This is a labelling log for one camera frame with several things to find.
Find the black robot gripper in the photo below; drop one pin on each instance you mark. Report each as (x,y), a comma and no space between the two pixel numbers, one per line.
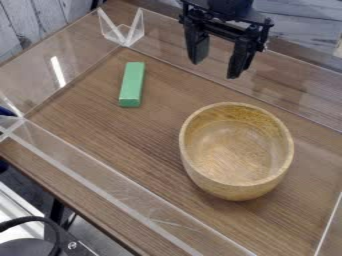
(229,19)

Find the brown wooden bowl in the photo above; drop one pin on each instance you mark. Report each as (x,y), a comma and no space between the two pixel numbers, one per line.
(237,150)

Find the grey metal base plate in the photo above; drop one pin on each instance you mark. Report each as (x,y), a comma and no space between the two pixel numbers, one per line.
(72,246)

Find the black table leg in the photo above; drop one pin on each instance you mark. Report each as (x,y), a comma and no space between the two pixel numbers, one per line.
(57,212)

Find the blue object at edge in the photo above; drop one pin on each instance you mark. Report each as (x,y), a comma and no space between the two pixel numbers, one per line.
(6,112)

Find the clear acrylic tray enclosure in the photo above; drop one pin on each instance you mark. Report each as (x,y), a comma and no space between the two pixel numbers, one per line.
(109,159)

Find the green rectangular block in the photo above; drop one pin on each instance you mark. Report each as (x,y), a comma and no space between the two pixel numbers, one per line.
(130,95)

